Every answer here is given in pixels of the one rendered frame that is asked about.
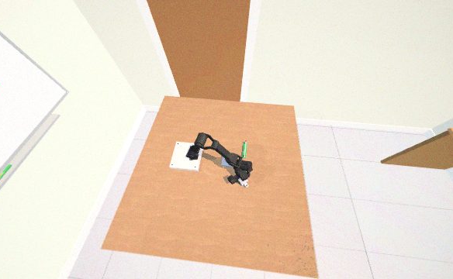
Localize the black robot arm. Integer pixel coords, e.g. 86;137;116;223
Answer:
186;133;252;181

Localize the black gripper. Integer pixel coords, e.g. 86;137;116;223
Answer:
227;168;253;184

